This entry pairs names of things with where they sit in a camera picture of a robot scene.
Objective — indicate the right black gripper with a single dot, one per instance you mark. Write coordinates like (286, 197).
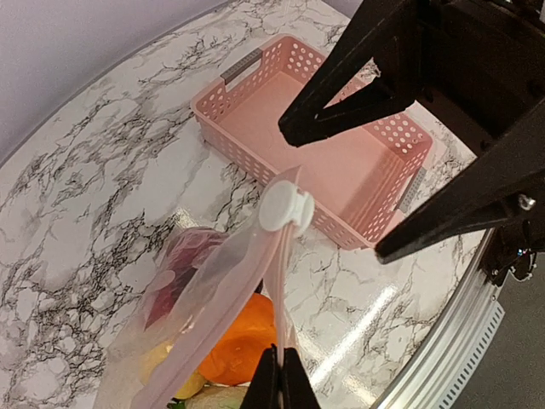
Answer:
(477, 66)

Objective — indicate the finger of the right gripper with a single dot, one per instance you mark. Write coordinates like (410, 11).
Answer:
(503, 187)
(372, 72)

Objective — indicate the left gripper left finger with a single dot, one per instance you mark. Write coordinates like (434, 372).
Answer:
(263, 392)

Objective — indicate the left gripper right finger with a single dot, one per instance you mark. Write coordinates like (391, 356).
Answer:
(297, 392)

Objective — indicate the orange tangerine toy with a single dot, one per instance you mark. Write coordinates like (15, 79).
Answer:
(233, 360)

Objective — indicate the white radish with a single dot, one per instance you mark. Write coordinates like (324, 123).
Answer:
(213, 397)

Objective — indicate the yellow lemon toy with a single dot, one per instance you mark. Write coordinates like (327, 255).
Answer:
(187, 383)

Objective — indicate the clear zip top bag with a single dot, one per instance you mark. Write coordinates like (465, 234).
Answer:
(253, 259)

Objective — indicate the pink perforated plastic basket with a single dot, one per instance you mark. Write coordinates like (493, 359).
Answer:
(363, 180)

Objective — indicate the dark maroon eggplant toy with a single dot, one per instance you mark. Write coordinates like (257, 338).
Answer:
(185, 254)

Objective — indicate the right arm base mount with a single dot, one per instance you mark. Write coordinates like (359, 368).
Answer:
(513, 251)

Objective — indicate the front aluminium rail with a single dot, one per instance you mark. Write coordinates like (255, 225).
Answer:
(442, 366)

